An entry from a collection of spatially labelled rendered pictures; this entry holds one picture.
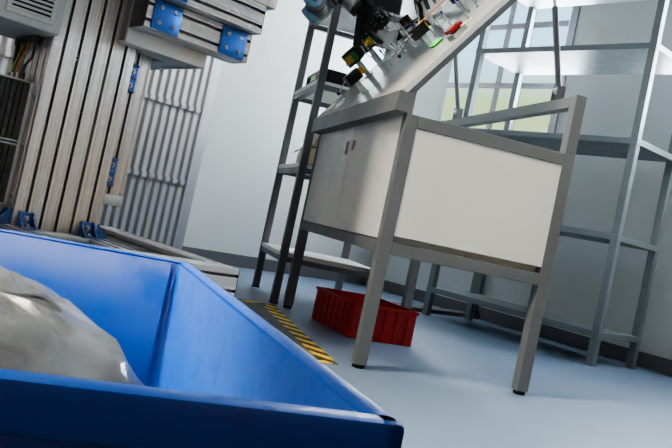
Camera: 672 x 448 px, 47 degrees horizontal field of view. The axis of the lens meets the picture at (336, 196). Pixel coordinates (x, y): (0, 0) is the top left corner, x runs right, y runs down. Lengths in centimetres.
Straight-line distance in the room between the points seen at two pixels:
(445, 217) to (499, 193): 20
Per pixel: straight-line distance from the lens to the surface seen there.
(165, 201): 473
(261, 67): 512
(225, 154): 498
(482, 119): 326
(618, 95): 494
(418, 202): 240
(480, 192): 248
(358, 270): 368
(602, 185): 484
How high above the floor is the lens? 42
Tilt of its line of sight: 2 degrees up
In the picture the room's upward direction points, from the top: 12 degrees clockwise
